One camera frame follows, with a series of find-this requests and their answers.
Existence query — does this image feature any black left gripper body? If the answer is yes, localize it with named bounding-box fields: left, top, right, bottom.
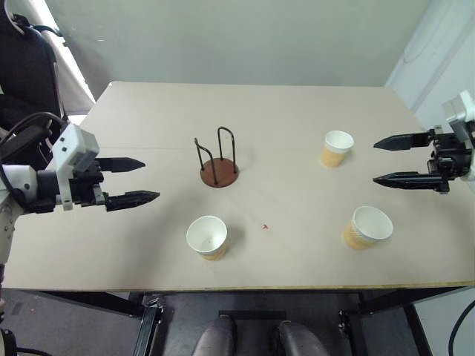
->
left=68, top=157, right=109, bottom=207

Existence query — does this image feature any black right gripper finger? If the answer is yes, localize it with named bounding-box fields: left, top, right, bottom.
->
left=372, top=171, right=445, bottom=191
left=373, top=130, right=436, bottom=151

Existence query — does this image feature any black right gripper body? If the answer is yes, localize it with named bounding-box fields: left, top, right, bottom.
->
left=427, top=125, right=475, bottom=194

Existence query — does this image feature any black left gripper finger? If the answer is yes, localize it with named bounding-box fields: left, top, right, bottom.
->
left=105, top=190, right=162, bottom=213
left=96, top=156, right=146, bottom=174

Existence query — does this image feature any yellow paper cup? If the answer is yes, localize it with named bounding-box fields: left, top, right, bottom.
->
left=320, top=130, right=355, bottom=169
left=186, top=215, right=229, bottom=263
left=343, top=205, right=394, bottom=251

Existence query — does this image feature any black office chair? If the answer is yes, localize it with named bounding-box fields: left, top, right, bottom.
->
left=0, top=0, right=70, bottom=131

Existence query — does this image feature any dark rounded shape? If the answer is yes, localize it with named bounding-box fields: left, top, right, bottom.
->
left=191, top=320, right=238, bottom=356
left=272, top=320, right=332, bottom=356

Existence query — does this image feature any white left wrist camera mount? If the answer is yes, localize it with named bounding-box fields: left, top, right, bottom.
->
left=51, top=123, right=102, bottom=211

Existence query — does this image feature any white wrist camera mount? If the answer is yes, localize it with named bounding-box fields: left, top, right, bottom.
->
left=51, top=123, right=102, bottom=211
left=441, top=90, right=475, bottom=182

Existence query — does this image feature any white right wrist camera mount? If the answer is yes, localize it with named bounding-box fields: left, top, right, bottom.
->
left=441, top=90, right=475, bottom=182

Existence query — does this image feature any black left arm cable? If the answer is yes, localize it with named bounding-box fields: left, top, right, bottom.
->
left=0, top=111, right=70, bottom=164

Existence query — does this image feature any black wire cup rack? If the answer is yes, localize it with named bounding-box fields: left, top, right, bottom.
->
left=193, top=126, right=240, bottom=189

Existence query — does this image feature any black metal table frame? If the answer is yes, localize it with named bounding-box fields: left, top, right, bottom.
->
left=33, top=286, right=436, bottom=356

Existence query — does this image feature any black floor cable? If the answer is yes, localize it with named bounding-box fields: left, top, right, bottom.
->
left=448, top=295, right=475, bottom=356

